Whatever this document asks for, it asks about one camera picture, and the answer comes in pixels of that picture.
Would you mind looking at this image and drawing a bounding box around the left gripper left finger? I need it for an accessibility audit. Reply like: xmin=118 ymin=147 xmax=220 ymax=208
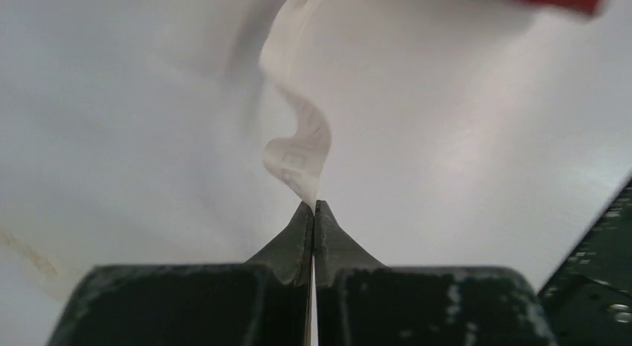
xmin=247 ymin=202 xmax=314 ymax=345

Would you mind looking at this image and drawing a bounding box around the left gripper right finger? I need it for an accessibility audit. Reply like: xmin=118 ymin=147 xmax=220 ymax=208
xmin=312 ymin=201 xmax=386 ymax=345

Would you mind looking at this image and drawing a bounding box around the cream ribbon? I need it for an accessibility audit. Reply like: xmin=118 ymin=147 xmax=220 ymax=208
xmin=259 ymin=0 xmax=332 ymax=213

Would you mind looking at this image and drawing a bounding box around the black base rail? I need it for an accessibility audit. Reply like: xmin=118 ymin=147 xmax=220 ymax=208
xmin=538 ymin=184 xmax=631 ymax=345

